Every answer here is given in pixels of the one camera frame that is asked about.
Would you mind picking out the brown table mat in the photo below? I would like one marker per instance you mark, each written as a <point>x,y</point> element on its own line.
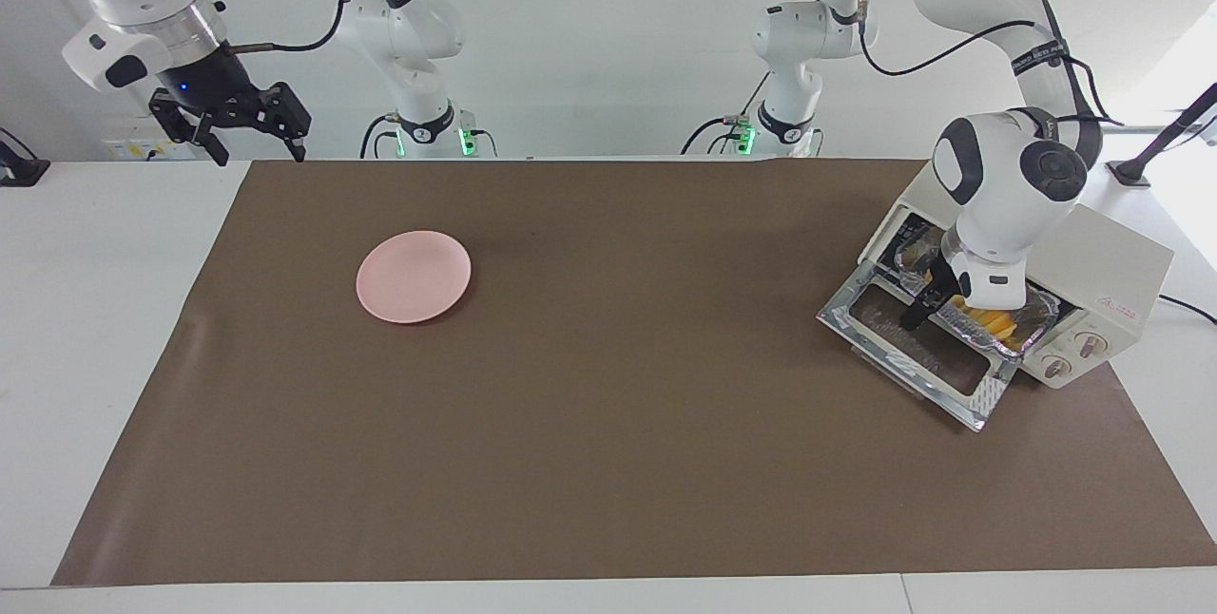
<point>618,405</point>

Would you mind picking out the sliced orange bread loaf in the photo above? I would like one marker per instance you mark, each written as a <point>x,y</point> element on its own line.
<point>994,321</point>

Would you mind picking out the white wall power outlet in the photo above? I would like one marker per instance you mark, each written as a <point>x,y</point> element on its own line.
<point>133,150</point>

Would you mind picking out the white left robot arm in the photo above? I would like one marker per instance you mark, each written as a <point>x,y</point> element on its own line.
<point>989,205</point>

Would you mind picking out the black camera stand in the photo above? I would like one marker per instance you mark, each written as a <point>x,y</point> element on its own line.
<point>1165,139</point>
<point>19,167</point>

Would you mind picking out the silver glass oven door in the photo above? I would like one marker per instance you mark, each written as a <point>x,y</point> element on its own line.
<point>913,357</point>

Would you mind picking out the pink round plate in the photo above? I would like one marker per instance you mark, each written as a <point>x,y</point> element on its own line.
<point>414,277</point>

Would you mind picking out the beige oven knob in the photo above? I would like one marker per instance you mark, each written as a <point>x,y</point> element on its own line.
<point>1091,344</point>
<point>1055,367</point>

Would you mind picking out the white toaster oven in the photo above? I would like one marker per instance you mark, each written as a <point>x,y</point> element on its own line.
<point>1103,262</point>

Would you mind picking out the aluminium foil tray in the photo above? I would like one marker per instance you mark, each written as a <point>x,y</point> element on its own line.
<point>1036,324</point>

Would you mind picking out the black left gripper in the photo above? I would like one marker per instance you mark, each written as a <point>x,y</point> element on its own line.
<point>949,277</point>

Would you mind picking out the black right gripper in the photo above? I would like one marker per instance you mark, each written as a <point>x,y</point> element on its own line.
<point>209,82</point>

